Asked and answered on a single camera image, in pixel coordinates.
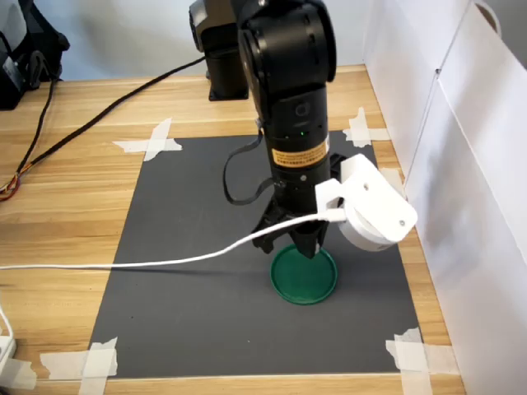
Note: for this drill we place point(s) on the round green lid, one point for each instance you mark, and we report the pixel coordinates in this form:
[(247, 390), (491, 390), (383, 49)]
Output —
[(304, 284)]

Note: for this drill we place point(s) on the white tape cross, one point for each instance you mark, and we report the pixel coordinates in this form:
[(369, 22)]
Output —
[(94, 362), (362, 131), (154, 142), (411, 358)]

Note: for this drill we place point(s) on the dark grey mat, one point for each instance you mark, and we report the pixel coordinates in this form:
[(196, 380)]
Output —
[(185, 308)]

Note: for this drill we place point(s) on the white partition panel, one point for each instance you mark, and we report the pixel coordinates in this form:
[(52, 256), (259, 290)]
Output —
[(403, 61), (486, 205)]

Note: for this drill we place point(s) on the black chair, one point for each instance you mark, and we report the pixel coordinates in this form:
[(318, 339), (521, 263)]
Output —
[(45, 41)]

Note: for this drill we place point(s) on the white plug adapter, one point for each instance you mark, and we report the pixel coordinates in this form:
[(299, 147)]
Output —
[(6, 349)]

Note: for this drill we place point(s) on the black device box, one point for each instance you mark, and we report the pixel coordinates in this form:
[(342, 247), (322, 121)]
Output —
[(10, 82)]

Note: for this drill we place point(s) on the white tape strip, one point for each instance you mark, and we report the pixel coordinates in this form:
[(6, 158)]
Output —
[(16, 374)]

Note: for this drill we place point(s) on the round wrist camera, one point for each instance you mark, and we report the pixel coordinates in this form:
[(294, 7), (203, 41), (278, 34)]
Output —
[(362, 236)]

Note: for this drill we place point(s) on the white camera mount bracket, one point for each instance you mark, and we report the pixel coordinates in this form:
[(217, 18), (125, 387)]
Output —
[(370, 193)]

